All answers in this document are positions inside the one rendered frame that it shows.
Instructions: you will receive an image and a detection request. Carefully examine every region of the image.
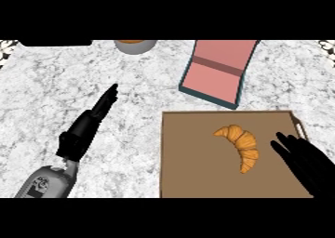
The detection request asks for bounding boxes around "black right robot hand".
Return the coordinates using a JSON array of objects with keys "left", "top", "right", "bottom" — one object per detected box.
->
[{"left": 268, "top": 131, "right": 335, "bottom": 199}]

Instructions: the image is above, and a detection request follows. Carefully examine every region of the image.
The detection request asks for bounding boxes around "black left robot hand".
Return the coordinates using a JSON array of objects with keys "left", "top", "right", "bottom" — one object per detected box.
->
[{"left": 54, "top": 83, "right": 119, "bottom": 163}]

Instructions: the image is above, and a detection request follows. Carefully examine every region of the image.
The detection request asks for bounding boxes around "pink box with teal rim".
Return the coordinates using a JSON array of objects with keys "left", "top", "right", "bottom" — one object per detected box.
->
[{"left": 177, "top": 39, "right": 261, "bottom": 111}]

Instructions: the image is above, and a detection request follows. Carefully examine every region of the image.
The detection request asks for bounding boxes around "golden croissant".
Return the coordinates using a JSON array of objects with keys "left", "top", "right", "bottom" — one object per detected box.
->
[{"left": 211, "top": 124, "right": 261, "bottom": 175}]

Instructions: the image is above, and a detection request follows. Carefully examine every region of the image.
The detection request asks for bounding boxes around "brown wooden tray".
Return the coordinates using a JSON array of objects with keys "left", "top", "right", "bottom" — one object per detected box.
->
[{"left": 158, "top": 109, "right": 314, "bottom": 199}]

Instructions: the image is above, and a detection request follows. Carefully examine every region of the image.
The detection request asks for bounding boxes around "grey cup with orange contents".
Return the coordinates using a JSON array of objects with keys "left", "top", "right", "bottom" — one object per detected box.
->
[{"left": 112, "top": 39, "right": 158, "bottom": 56}]

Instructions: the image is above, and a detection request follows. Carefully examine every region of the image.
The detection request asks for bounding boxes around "black flat appliance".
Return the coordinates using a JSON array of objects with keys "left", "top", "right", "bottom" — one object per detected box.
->
[{"left": 19, "top": 39, "right": 93, "bottom": 47}]

